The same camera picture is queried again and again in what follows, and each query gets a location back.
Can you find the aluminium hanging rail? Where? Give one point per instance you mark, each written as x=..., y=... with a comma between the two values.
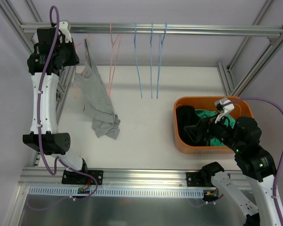
x=175, y=29

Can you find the blue hanger of red top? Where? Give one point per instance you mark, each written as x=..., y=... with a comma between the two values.
x=160, y=48

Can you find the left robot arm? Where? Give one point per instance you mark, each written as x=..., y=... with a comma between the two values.
x=54, y=51

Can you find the black tank top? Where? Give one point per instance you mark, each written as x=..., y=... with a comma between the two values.
x=186, y=116

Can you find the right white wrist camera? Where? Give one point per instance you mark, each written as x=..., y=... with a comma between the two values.
x=224, y=107

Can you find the orange plastic basket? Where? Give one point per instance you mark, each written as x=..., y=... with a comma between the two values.
x=199, y=103

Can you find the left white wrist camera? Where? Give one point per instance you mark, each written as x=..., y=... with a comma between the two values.
x=64, y=28

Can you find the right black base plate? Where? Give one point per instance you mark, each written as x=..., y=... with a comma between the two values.
x=198, y=179

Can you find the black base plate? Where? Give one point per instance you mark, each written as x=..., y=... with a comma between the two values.
x=96, y=176
x=198, y=179

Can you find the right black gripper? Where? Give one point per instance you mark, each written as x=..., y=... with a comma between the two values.
x=207, y=127

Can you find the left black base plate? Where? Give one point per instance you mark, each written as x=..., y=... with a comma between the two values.
x=96, y=176

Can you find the grey tank top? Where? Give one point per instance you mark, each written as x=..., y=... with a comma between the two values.
x=97, y=104

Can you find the aluminium front rail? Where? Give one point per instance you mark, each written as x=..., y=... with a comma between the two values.
x=112, y=177

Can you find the pink hanger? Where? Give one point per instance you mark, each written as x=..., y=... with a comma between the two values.
x=115, y=47
x=78, y=70

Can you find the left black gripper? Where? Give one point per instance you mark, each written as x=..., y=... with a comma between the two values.
x=67, y=54

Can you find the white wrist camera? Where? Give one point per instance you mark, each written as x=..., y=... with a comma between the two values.
x=224, y=107
x=64, y=28

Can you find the white slotted cable duct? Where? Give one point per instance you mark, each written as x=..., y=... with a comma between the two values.
x=116, y=192

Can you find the blue hanger of green top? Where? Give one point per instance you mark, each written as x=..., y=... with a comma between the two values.
x=151, y=38

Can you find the aluminium frame posts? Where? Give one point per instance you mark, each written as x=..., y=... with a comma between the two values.
x=154, y=46

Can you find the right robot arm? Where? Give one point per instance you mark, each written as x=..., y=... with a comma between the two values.
x=255, y=162

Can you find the green tank top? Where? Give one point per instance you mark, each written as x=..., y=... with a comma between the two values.
x=230, y=121

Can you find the blue hanger of white top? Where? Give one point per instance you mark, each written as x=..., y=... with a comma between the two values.
x=136, y=58

